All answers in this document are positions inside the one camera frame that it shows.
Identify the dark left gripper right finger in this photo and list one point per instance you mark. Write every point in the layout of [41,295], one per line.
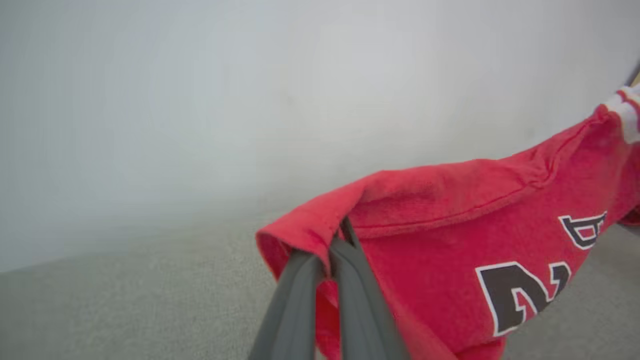
[365,320]

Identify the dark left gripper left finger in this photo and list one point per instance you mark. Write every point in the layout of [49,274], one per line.
[295,310]

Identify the red jersey with white trim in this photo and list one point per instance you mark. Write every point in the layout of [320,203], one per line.
[440,220]

